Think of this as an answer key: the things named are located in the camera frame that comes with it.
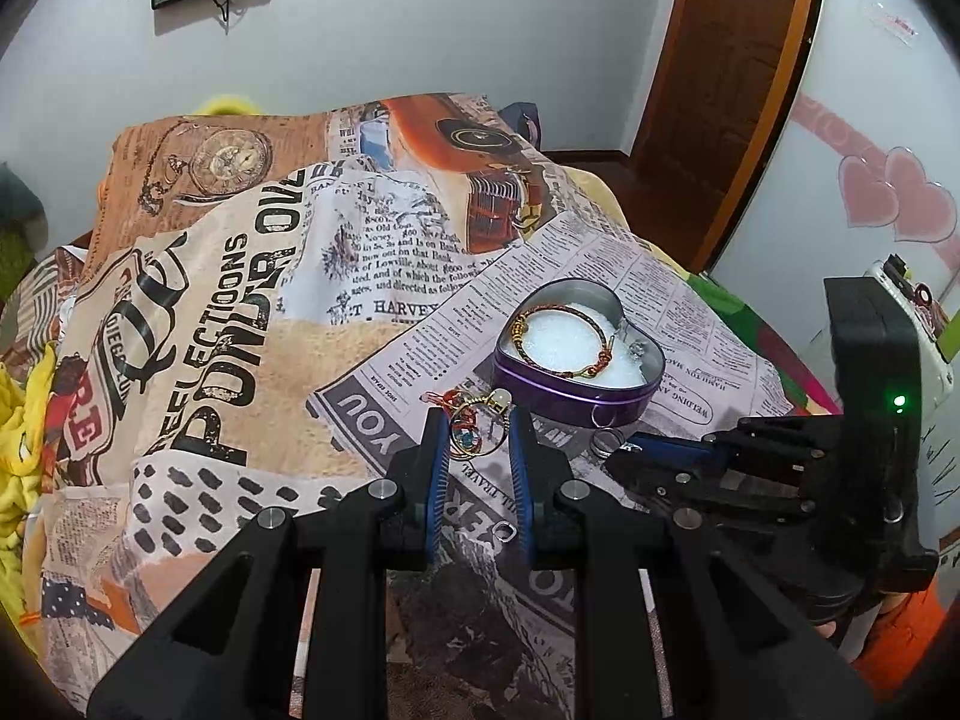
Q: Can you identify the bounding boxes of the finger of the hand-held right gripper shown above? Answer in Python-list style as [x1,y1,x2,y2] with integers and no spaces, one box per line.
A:
[626,414,845,470]
[606,457,822,530]

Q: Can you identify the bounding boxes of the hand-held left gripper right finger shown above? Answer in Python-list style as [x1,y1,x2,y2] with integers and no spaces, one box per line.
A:
[508,409,876,720]

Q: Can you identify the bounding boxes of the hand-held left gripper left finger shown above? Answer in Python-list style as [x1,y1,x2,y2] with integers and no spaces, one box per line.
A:
[88,411,450,720]

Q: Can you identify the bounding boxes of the colourful beaded wire bracelet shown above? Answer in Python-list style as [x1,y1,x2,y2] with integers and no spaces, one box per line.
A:
[424,388,518,460]

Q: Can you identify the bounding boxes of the purple heart-shaped tin box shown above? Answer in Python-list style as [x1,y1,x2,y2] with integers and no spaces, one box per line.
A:
[491,279,665,427]

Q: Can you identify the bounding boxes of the white foam pad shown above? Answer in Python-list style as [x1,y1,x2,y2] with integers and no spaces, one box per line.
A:
[507,298,647,388]

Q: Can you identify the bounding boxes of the green and orange bed sheet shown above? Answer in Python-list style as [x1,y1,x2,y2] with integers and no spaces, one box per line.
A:
[675,259,960,691]

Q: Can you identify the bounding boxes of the newspaper print blanket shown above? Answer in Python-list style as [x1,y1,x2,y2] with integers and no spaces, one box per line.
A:
[41,92,796,720]

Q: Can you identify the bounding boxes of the blue bag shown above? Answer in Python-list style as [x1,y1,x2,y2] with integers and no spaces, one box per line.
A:
[501,101,545,152]

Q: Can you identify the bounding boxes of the brown wooden door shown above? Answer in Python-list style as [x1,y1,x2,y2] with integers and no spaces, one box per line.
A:
[630,0,830,272]

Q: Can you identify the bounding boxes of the yellow plush cloth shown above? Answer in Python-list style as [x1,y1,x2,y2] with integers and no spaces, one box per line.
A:
[0,345,62,653]

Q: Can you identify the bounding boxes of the yellow plush toy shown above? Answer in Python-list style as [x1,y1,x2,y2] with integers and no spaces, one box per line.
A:
[193,94,263,118]

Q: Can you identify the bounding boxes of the green cloth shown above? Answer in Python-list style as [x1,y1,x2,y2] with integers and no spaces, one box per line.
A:
[0,161,50,293]

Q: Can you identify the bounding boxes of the gold and red wire bracelet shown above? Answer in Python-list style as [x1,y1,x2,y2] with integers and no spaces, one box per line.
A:
[504,300,627,377]

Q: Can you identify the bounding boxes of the pink heart wall stickers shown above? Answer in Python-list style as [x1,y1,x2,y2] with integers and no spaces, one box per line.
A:
[836,146,959,245]

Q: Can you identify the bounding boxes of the pink ribbon wall sticker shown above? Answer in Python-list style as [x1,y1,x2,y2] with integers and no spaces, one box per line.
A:
[795,94,875,160]

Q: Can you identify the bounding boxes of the white wall label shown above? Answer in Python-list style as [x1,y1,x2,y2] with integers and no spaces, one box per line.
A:
[862,4,918,46]

